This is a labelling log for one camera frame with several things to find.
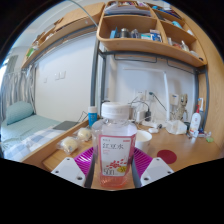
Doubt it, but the clear bottle with pink drink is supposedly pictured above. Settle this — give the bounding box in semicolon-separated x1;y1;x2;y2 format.
91;101;138;190

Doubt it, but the wooden shelf unit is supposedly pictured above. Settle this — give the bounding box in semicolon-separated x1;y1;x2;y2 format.
96;0;208;68

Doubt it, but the white wall switch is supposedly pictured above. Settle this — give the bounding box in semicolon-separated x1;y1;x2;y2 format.
54;70;67;81

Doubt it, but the blue tube with white cap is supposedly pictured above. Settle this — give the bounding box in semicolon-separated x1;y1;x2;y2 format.
87;105;99;129

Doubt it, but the white power adapter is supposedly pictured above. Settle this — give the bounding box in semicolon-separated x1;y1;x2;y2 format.
134;109;147;123

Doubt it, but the dark laptop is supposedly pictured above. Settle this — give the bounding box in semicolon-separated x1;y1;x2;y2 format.
52;120;79;132

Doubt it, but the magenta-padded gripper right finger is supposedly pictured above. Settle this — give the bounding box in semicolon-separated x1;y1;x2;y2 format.
130;147;175;188

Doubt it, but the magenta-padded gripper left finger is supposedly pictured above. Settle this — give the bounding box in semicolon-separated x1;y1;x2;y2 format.
50;147;97;190

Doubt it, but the white tissue pack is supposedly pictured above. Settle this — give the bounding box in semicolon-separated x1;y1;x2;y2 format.
165;119;188;136

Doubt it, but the teal pillow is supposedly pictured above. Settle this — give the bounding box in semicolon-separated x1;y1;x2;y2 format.
5;100;35;126

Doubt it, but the white cup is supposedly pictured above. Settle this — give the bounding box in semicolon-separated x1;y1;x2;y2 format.
134;129;153;154

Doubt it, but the wrapped round bun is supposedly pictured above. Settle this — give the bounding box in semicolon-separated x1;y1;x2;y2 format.
73;127;93;143
56;135;81;155

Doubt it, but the tree figure toy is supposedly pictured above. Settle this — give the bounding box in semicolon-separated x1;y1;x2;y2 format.
173;93;189;122

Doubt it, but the blue spray bottle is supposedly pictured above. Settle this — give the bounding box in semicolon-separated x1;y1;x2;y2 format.
197;97;205;131

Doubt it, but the wooden upper bunk frame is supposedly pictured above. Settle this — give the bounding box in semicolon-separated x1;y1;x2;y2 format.
20;2;106;70

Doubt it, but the flat round red coaster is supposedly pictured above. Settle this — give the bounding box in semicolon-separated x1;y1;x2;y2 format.
156;149;178;165

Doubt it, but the white wall outlet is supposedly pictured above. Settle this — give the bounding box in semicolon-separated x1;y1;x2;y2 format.
134;89;156;101

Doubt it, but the white desk lamp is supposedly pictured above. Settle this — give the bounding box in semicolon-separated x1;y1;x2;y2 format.
123;67;171;121

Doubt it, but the white pump bottle red top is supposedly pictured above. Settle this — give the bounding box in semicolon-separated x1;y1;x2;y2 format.
188;104;203;138

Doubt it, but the bed with plaid blanket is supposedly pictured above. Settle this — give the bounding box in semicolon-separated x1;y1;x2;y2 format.
0;101;81;163

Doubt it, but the grey metal frame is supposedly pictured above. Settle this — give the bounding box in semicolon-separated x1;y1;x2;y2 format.
89;36;209;131

